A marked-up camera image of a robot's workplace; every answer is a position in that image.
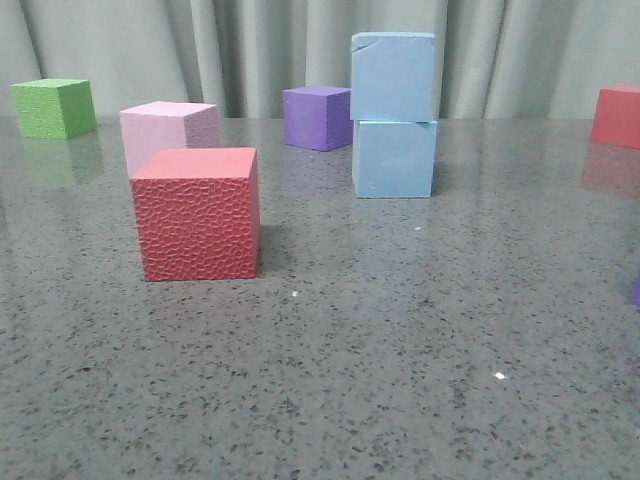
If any pink foam cube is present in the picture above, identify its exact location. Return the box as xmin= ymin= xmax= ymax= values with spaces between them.
xmin=119 ymin=101 xmax=220 ymax=176

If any red textured foam cube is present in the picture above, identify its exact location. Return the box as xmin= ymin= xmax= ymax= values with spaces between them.
xmin=130 ymin=147 xmax=260 ymax=281

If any grey-green curtain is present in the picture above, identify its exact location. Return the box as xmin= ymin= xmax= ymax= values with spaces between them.
xmin=1 ymin=1 xmax=639 ymax=119

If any red foam cube far right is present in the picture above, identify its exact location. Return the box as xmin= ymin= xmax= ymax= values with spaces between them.
xmin=590 ymin=84 xmax=640 ymax=149

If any light blue foam cube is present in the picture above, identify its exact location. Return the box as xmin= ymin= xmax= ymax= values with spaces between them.
xmin=350 ymin=32 xmax=436 ymax=122
xmin=352 ymin=120 xmax=438 ymax=198

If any purple foam cube right edge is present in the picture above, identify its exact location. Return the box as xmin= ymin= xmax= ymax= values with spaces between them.
xmin=631 ymin=274 xmax=640 ymax=306

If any dark purple foam cube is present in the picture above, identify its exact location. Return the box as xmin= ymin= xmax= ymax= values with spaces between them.
xmin=283 ymin=86 xmax=353 ymax=151

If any green foam cube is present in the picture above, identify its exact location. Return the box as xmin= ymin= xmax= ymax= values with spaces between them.
xmin=11 ymin=79 xmax=97 ymax=139

